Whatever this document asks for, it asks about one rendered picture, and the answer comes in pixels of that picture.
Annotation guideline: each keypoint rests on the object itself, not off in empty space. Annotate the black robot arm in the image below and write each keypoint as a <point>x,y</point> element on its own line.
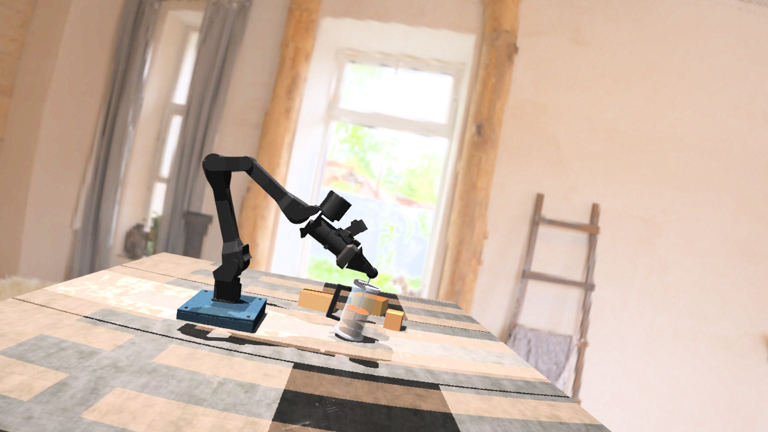
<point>235,255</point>

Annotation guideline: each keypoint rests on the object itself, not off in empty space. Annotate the glass french press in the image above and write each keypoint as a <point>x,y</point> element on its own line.
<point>357,310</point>

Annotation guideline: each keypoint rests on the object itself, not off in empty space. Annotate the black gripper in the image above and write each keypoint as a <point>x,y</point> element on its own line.
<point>347,254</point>

